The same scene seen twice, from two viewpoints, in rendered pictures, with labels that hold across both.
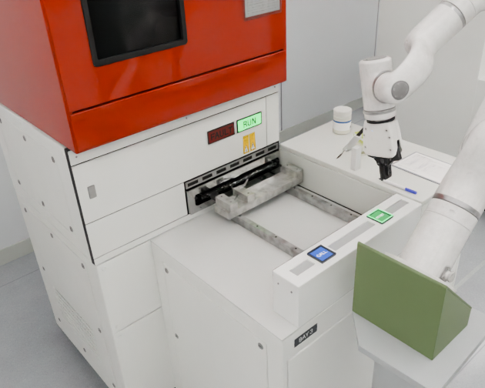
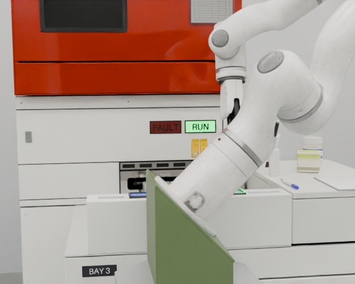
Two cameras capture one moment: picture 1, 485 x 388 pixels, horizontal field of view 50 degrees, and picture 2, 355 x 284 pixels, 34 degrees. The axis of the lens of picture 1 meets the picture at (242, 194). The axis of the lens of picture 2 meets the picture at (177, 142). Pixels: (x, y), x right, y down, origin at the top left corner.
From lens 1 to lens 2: 1.24 m
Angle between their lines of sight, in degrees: 39
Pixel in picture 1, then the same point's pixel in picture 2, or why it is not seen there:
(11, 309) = not seen: outside the picture
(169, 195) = (102, 169)
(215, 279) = (80, 225)
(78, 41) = (31, 10)
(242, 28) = (187, 31)
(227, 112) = (174, 109)
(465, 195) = (235, 125)
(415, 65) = (237, 17)
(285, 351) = (70, 274)
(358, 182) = (267, 185)
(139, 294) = (57, 257)
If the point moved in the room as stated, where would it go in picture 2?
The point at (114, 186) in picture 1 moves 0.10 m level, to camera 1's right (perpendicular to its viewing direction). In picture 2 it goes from (49, 140) to (70, 141)
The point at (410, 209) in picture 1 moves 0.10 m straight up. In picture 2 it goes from (273, 194) to (274, 158)
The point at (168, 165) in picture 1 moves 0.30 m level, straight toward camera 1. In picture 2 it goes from (104, 139) to (56, 147)
